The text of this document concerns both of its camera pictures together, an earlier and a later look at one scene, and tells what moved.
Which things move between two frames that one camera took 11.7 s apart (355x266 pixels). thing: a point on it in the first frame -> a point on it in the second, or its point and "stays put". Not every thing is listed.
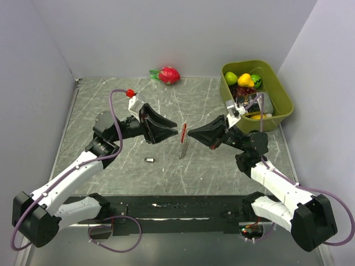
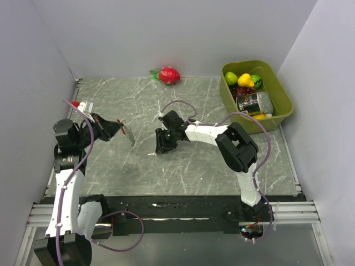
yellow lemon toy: (258, 117) stays put
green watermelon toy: (257, 80) stays put
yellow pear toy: (244, 80) stays put
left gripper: (155, 135) -> (106, 129)
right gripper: (212, 134) -> (162, 145)
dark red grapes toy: (241, 91) stays put
